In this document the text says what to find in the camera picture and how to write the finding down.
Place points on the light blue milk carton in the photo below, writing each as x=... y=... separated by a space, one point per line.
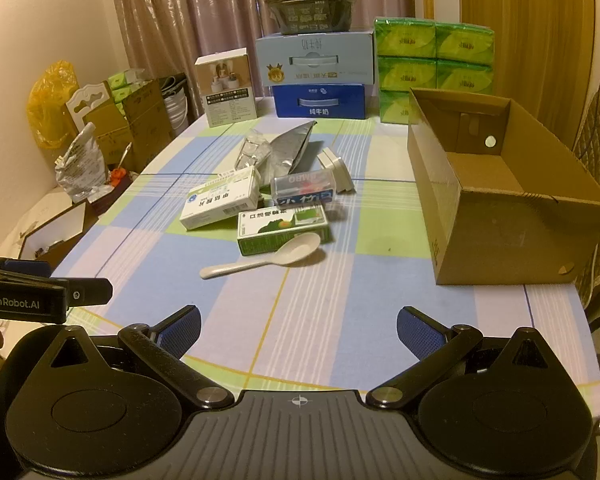
x=330 y=50

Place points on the white plastic spoon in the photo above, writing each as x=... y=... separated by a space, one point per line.
x=300 y=250

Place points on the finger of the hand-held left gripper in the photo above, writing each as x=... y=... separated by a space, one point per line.
x=25 y=266
x=92 y=291

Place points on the plaid tablecloth covered desktop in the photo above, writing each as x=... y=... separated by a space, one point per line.
x=330 y=310

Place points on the white plastic bag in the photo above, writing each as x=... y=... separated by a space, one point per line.
x=80 y=160

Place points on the wooden door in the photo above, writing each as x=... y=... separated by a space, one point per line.
x=530 y=35

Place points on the brown cardboard box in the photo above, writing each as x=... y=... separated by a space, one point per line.
x=480 y=240

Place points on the metal spoon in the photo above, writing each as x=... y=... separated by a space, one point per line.
x=125 y=155

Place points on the small brown paper box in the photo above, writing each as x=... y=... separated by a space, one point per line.
x=75 y=220

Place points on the white die-cut cardboard flap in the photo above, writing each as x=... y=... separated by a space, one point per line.
x=82 y=105

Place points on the silver foil bag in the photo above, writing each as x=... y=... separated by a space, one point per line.
x=290 y=155

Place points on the white and green medicine box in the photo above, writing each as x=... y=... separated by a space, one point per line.
x=215 y=205

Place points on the stack of white buckets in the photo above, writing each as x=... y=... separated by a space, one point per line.
x=176 y=110

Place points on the orange small item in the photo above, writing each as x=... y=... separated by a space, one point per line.
x=119 y=176

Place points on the large brown storage carton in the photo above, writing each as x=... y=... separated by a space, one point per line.
x=140 y=120

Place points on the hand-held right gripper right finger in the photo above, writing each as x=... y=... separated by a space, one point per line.
x=420 y=332

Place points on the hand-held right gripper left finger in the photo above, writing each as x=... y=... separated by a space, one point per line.
x=180 y=332

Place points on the white product box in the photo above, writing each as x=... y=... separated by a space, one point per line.
x=227 y=100

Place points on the pink curtain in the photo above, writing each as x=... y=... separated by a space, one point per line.
x=180 y=10

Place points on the green tissue pack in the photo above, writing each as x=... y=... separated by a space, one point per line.
x=119 y=94
x=125 y=78

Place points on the white charger plug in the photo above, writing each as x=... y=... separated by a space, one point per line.
x=342 y=175

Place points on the yellow plastic bag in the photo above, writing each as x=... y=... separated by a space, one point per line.
x=50 y=105

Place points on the dark blue milk carton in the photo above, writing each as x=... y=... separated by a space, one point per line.
x=340 y=102

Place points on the clear plastic box blue label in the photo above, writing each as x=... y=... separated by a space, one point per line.
x=300 y=195

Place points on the dark red wooden box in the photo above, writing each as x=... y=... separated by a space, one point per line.
x=107 y=200

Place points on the stack of green tissue packs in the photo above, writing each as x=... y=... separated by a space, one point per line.
x=405 y=40

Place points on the clear blister pack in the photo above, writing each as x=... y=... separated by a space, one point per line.
x=252 y=152

